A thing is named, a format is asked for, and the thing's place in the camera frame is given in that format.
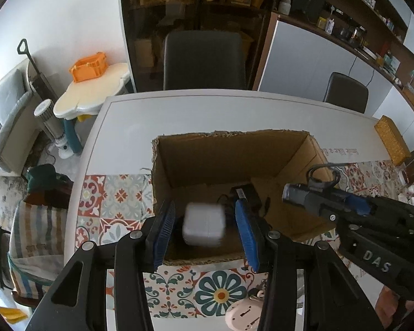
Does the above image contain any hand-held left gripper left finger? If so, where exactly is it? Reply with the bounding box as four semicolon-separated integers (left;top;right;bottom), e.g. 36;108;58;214
25;200;176;331

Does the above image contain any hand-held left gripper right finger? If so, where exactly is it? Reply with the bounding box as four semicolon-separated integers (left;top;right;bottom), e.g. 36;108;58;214
235;200;383;331

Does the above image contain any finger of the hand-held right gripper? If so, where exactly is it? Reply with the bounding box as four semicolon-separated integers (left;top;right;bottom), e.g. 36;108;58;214
309;193;351;223
331;188;378;215

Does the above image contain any black rectangular device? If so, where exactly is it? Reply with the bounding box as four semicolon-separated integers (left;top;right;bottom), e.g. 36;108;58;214
282;164;342;214

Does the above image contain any white cube charger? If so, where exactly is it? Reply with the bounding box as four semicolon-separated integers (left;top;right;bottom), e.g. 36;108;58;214
182;203;227;247

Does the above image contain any black power adapter with cable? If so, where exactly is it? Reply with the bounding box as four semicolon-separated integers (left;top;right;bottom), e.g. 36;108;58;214
216;185;263;215

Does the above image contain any pink round device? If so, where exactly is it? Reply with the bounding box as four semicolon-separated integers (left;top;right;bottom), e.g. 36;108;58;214
225;298;266;331

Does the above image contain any brown cardboard box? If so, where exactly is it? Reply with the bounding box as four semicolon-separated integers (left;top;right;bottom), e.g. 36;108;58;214
151;129;342;266

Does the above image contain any patterned table runner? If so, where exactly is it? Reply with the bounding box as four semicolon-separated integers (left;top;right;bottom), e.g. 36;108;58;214
75;160;411;319

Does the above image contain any woven tissue box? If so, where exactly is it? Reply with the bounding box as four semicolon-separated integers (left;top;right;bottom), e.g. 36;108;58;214
374;115;411;166

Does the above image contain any dark grey dining chair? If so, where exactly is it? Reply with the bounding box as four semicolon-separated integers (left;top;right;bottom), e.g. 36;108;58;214
322;72;369;114
163;30;246;92

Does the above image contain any striped cloth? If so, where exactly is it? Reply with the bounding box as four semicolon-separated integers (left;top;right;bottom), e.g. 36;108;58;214
9;200;70;300

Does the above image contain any green bundle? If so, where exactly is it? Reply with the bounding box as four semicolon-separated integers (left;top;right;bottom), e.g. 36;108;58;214
26;164;70;194

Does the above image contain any white tower heater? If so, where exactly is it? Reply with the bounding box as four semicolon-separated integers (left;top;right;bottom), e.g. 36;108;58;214
34;99;73;159

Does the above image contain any cream flower-shaped kids table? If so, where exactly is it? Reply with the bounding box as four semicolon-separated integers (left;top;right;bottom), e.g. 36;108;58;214
53;63;132;154

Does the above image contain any orange plastic crate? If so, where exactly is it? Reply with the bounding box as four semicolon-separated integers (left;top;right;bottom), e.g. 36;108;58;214
69;52;107;83

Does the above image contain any black upright vacuum cleaner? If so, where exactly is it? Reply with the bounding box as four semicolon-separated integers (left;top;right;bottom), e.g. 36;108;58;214
17;39;59;105

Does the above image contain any grey sofa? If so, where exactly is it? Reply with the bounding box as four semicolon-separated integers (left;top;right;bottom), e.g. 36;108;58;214
0;58;42;176

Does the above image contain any dark glass cabinet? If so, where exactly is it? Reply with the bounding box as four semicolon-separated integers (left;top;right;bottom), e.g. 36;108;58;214
119;0;283;92

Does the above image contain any hanging black cable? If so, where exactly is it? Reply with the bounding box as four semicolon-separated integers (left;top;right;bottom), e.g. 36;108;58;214
348;53;374;88

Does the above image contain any wooden wall shelf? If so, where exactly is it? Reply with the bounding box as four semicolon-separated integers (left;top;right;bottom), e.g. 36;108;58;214
272;0;414;111

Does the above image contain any black wall water dispenser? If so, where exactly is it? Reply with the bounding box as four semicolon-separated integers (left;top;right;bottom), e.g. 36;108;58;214
291;0;327;23

